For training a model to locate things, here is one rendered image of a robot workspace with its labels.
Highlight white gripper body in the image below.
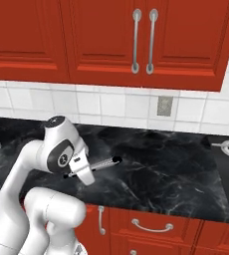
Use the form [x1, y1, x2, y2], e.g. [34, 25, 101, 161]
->
[75, 160, 97, 186]

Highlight silver tongs with black tips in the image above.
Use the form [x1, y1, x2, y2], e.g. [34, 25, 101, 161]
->
[63, 155, 123, 179]

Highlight red lower cupboard door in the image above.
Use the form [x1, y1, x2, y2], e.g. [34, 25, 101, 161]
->
[74, 203, 112, 255]

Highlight red cupboard door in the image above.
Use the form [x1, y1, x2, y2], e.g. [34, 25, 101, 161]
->
[141, 0, 229, 93]
[74, 203, 112, 255]
[0, 0, 70, 84]
[59, 0, 144, 88]

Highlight red lower drawer front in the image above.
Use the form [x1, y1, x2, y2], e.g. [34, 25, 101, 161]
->
[108, 232, 197, 255]

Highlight red drawer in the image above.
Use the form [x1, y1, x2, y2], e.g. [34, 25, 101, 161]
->
[108, 206, 204, 247]
[108, 232, 197, 255]

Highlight red upper cupboard door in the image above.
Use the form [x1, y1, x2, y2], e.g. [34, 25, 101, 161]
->
[0, 0, 70, 84]
[141, 0, 229, 93]
[59, 0, 144, 88]

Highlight black hob with grey grate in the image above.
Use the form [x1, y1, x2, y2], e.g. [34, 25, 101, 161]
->
[206, 133, 229, 226]

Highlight red lower cupboard front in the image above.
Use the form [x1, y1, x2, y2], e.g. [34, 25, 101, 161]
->
[193, 218, 229, 255]

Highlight silver lower door handle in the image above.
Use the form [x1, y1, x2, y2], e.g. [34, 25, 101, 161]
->
[97, 205, 107, 236]

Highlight grey wall socket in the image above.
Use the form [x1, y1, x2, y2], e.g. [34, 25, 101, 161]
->
[156, 96, 174, 118]

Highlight silver cupboard door handle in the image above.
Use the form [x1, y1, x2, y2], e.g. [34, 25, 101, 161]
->
[145, 8, 159, 76]
[130, 8, 143, 75]

